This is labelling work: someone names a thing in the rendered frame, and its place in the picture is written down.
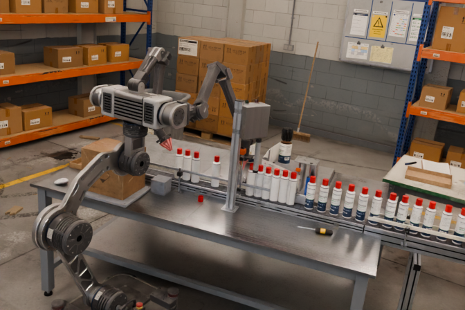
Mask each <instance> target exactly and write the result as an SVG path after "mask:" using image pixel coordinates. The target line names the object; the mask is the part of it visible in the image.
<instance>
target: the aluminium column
mask: <svg viewBox="0 0 465 310"><path fill-rule="evenodd" d="M244 104H245V100H240V99H237V100H235V108H236V109H239V110H240V109H242V106H243V105H244ZM232 128H233V129H238V130H240V128H241V113H234V117H233V125H232ZM239 135H240V134H234V133H232V140H231V148H230V163H229V172H228V187H227V195H226V209H229V210H233V209H234V208H235V199H236V191H237V177H238V169H239V155H240V147H241V138H240V137H239Z"/></svg>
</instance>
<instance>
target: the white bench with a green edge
mask: <svg viewBox="0 0 465 310"><path fill-rule="evenodd" d="M421 160H423V161H428V160H425V159H421V158H416V157H413V156H407V155H403V156H402V157H401V159H400V160H399V161H398V162H397V163H396V164H395V165H394V167H393V168H392V169H391V170H390V171H389V172H388V173H387V174H386V175H385V176H384V177H383V180H382V182H386V183H389V190H388V195H387V201H388V199H389V198H390V193H391V192H393V193H396V197H399V198H398V201H397V205H396V211H395V215H394V216H395V217H396V216H397V212H398V209H399V202H401V201H402V198H403V195H405V194H410V195H413V196H416V197H421V198H423V199H427V200H431V201H435V202H438V203H442V204H446V205H447V204H449V205H452V206H453V207H456V208H460V209H462V208H465V185H464V182H465V169H462V168H459V167H453V166H450V165H449V166H450V172H451V175H453V177H452V186H451V189H448V188H443V187H439V186H436V185H430V184H427V183H421V182H418V181H412V180H409V179H405V173H406V170H407V168H408V166H412V167H418V168H421ZM415 161H416V162H417V163H415V164H410V165H405V163H411V162H415ZM430 162H433V161H430ZM383 246H384V245H382V244H381V246H380V251H379V260H378V266H379V264H380V261H381V254H382V250H383ZM378 266H377V269H378Z"/></svg>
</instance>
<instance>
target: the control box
mask: <svg viewBox="0 0 465 310"><path fill-rule="evenodd" d="M270 108H271V106H270V105H268V104H265V103H263V102H259V103H258V104H255V103H254V102H249V104H244V105H243V106H242V112H241V128H240V135H239V137H240V138H241V139H243V140H247V139H253V138H263V137H267V133H268V122H269V115H270Z"/></svg>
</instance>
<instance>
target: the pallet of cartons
mask: <svg viewBox="0 0 465 310"><path fill-rule="evenodd" d="M270 53H271V43H265V42H255V41H250V40H244V39H235V38H229V37H225V38H219V39H218V38H214V37H204V36H187V37H178V51H177V55H178V58H177V62H176V70H177V73H176V87H175V92H181V93H188V94H190V95H191V98H190V99H189V100H188V103H190V104H194V101H195V100H196V98H197V96H198V94H199V92H200V89H201V86H202V84H203V81H204V79H205V76H206V73H207V71H208V68H207V67H206V66H207V64H210V63H213V62H216V61H218V62H220V63H221V64H223V65H224V66H226V67H227V68H229V69H230V70H231V73H232V76H233V79H231V80H230V82H231V85H232V89H233V91H234V93H235V97H236V99H240V100H248V101H249V102H254V101H255V99H258V100H259V102H263V103H265V99H266V87H267V80H268V67H269V60H270ZM208 105H209V107H208V117H207V118H205V119H202V120H200V121H198V120H195V122H193V123H192V122H190V121H189V125H187V126H185V128H189V129H195V130H198V131H202V132H201V135H198V134H193V133H190V132H186V131H184V132H183V135H186V136H191V137H195V138H201V139H204V140H209V141H213V142H216V143H221V144H225V145H230V146H231V142H228V141H224V140H219V139H216V138H213V134H217V135H220V136H225V137H229V138H232V132H233V117H232V115H231V112H230V109H229V107H228V103H227V102H226V98H225V95H224V93H223V90H222V88H221V86H220V84H219V83H215V84H214V86H213V88H212V91H211V94H210V97H209V99H208Z"/></svg>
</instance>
